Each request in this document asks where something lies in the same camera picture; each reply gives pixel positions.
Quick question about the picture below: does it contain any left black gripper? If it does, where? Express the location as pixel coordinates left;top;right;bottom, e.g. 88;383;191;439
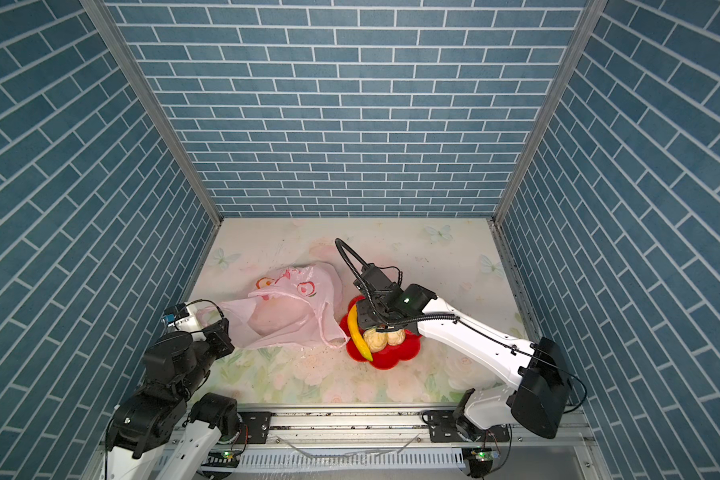
176;315;237;404

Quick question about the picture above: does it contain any yellow fake banana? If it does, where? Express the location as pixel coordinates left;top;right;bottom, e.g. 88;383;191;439
347;305;373;362

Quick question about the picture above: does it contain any pink plastic bag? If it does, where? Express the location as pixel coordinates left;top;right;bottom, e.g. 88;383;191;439
218;262;348;350

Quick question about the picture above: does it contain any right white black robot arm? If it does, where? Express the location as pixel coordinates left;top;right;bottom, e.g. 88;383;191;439
347;284;574;439

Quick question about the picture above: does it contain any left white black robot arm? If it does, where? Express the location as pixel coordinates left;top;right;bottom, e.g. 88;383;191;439
101;318;242;479

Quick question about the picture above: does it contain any red flower-shaped bowl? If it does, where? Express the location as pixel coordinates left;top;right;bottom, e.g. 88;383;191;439
339;313;421;370

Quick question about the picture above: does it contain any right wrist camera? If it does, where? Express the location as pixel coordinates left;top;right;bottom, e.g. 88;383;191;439
353;263;399;298

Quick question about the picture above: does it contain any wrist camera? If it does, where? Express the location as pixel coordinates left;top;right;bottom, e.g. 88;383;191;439
353;263;399;298
162;303;202;333

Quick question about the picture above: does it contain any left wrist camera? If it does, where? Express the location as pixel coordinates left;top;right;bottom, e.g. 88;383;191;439
162;303;202;333

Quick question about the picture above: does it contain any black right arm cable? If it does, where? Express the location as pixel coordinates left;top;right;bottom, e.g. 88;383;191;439
334;237;589;415

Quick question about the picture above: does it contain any white cable duct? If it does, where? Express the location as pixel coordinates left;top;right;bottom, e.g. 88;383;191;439
113;448;469;473

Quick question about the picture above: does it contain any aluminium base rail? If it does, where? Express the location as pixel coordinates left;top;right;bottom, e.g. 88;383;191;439
83;405;613;480

